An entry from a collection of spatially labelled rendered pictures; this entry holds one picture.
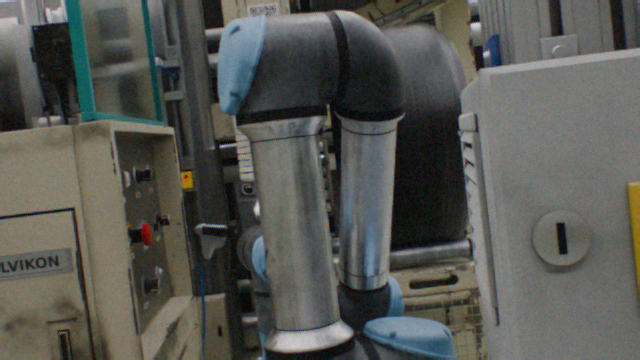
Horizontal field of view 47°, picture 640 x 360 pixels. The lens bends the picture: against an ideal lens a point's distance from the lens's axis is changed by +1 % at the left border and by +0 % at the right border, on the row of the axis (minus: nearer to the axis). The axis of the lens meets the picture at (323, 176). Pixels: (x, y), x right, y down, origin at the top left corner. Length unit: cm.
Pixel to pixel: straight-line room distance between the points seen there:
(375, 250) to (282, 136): 25
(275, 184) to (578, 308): 55
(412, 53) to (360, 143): 76
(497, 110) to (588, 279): 10
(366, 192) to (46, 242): 46
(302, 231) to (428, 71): 86
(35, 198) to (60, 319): 18
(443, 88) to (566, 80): 127
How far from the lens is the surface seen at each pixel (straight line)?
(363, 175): 99
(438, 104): 164
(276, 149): 88
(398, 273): 176
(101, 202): 110
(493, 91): 38
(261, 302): 107
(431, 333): 96
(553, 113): 39
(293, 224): 88
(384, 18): 224
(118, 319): 112
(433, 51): 172
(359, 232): 103
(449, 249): 179
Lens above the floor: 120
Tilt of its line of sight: 3 degrees down
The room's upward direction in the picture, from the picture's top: 7 degrees counter-clockwise
